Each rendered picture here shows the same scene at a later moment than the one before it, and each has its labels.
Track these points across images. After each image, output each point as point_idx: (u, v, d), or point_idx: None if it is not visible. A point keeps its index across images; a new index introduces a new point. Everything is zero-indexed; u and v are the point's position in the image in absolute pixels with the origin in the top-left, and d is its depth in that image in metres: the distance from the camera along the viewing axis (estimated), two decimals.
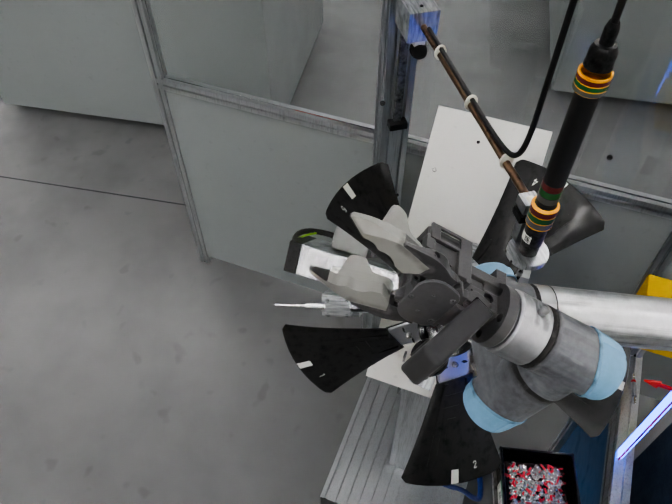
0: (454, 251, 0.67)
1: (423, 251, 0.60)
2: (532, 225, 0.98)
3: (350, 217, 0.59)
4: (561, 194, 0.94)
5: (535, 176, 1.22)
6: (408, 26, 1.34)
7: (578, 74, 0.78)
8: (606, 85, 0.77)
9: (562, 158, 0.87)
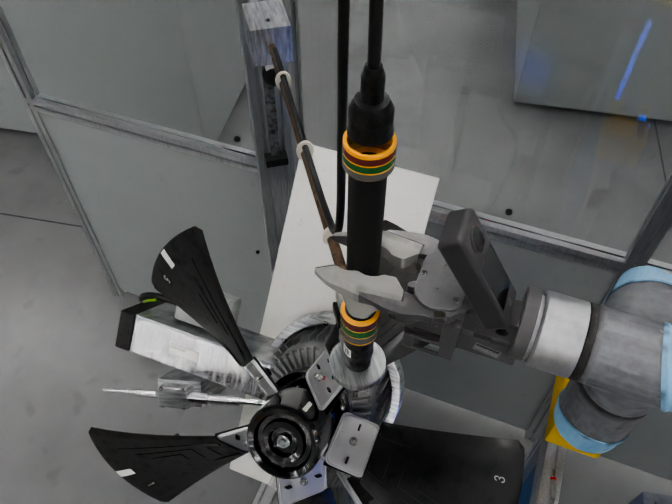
0: None
1: (407, 233, 0.63)
2: (346, 337, 0.70)
3: (332, 237, 0.64)
4: None
5: None
6: (251, 46, 1.05)
7: (342, 145, 0.49)
8: (382, 163, 0.49)
9: (356, 258, 0.59)
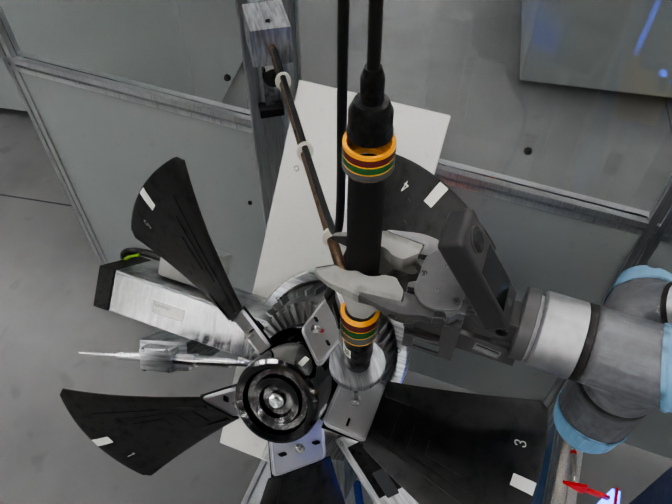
0: None
1: (407, 233, 0.64)
2: (345, 337, 0.70)
3: (332, 237, 0.64)
4: None
5: (406, 178, 0.83)
6: (251, 47, 1.05)
7: (342, 146, 0.49)
8: (382, 164, 0.49)
9: (356, 259, 0.59)
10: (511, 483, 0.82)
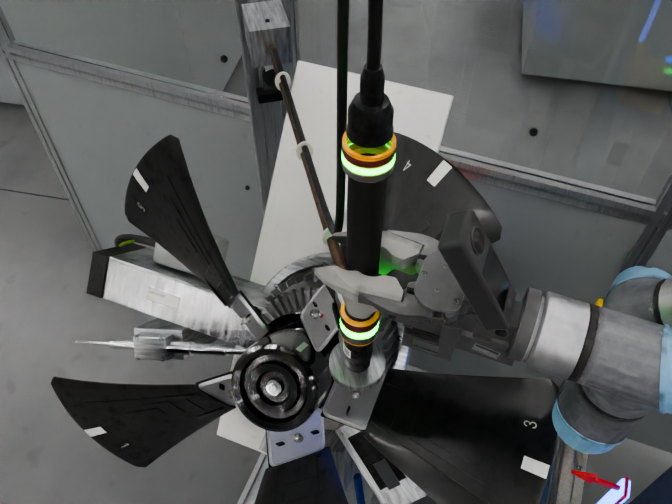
0: None
1: (407, 233, 0.64)
2: (345, 337, 0.70)
3: (332, 237, 0.64)
4: None
5: (408, 157, 0.80)
6: (251, 47, 1.05)
7: (342, 146, 0.49)
8: (382, 164, 0.49)
9: (356, 259, 0.59)
10: (522, 466, 0.77)
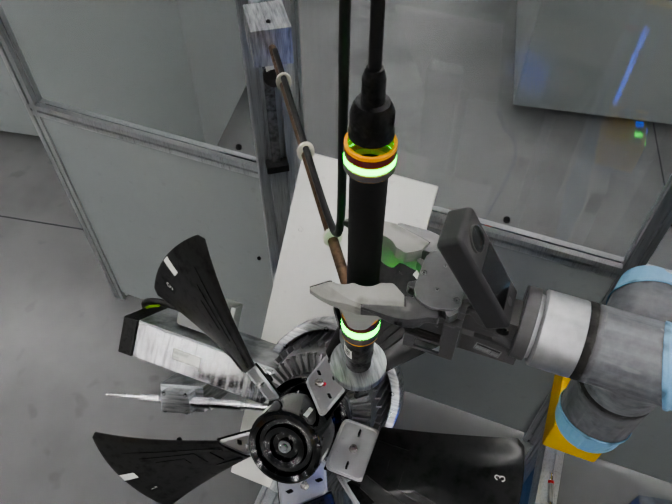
0: None
1: (416, 228, 0.64)
2: (346, 338, 0.70)
3: (343, 222, 0.66)
4: None
5: None
6: (252, 47, 1.05)
7: (343, 147, 0.50)
8: (383, 165, 0.49)
9: (357, 259, 0.59)
10: None
